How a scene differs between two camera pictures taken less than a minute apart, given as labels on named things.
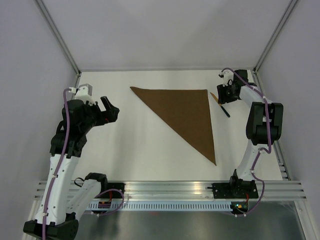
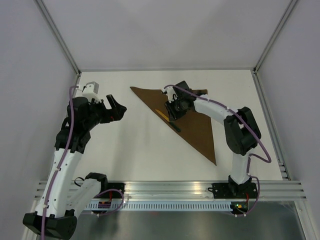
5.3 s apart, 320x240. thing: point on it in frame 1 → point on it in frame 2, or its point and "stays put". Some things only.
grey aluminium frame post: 48,19 stays put
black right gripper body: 225,93 → 176,108
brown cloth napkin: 187,110 stays put
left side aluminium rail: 75,84 stays put
